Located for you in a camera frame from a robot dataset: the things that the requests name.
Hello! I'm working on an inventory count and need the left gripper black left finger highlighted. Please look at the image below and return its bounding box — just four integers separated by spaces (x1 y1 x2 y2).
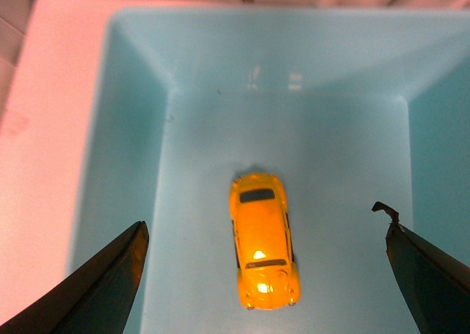
1 221 149 333

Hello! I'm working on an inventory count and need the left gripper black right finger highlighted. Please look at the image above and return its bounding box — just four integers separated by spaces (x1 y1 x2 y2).
372 201 469 333

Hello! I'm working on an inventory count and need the yellow beetle toy car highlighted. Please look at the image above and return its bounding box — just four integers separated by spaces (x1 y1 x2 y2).
229 172 301 310

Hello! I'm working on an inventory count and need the light blue plastic bin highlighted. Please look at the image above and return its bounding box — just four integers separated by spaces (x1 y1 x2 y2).
68 7 469 333

